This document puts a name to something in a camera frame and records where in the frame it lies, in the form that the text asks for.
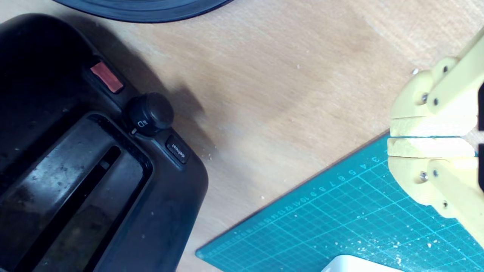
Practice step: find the black round plate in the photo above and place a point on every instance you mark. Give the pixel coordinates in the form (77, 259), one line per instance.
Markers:
(143, 9)

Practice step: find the black two-slot toaster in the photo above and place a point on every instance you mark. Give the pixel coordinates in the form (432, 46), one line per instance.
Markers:
(56, 94)

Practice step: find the white plastic block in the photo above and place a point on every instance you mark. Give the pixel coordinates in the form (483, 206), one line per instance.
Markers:
(359, 264)

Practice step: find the green cutting mat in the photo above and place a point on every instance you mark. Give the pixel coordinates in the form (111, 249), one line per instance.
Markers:
(340, 211)

